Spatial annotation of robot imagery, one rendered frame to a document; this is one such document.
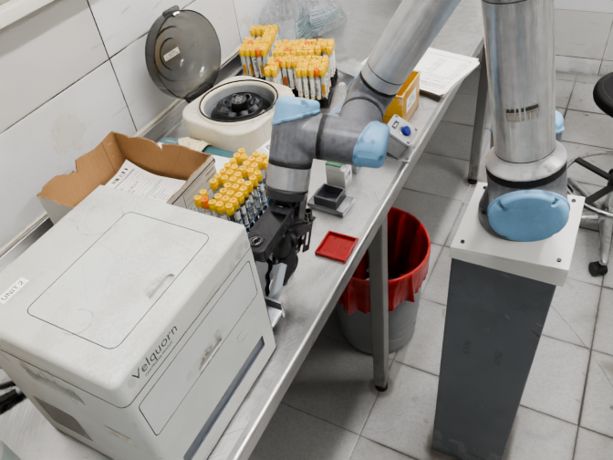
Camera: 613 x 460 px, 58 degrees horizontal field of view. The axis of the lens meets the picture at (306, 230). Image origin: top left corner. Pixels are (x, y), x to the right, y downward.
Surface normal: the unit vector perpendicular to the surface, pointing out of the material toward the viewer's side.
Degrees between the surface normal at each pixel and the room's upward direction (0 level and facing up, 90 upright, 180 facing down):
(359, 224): 0
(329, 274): 0
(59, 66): 90
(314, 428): 0
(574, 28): 90
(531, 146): 87
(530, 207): 97
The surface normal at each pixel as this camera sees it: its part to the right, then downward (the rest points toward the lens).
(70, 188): 0.88, 0.21
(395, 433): -0.11, -0.72
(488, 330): -0.45, 0.65
